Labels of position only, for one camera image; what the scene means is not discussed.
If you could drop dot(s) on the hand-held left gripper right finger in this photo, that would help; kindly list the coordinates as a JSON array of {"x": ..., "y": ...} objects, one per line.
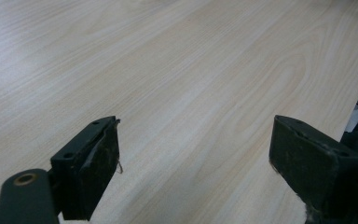
[{"x": 313, "y": 168}]

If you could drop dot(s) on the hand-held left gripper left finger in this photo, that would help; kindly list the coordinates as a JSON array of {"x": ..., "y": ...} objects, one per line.
[{"x": 85, "y": 168}]

